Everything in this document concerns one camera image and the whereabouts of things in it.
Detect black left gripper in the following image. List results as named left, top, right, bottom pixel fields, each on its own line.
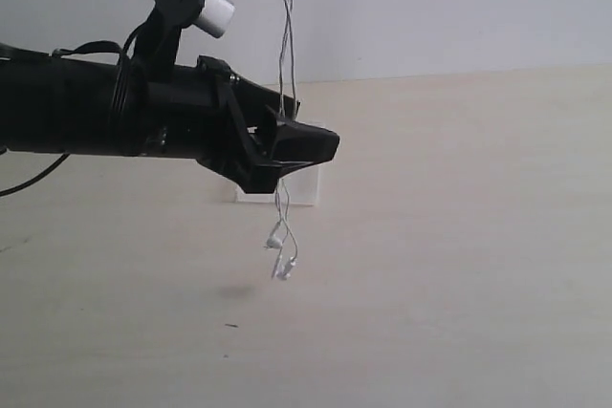
left=139, top=56, right=340, bottom=194

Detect clear plastic storage box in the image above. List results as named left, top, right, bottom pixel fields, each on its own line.
left=233, top=119, right=324, bottom=206

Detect white wired earphones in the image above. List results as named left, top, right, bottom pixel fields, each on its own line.
left=266, top=0, right=298, bottom=281

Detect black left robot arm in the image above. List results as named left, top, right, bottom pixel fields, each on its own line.
left=1, top=46, right=339, bottom=194

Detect white-lens left wrist camera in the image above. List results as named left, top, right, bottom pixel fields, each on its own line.
left=133, top=0, right=235, bottom=82

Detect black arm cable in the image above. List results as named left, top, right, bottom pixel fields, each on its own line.
left=0, top=153, right=70, bottom=197

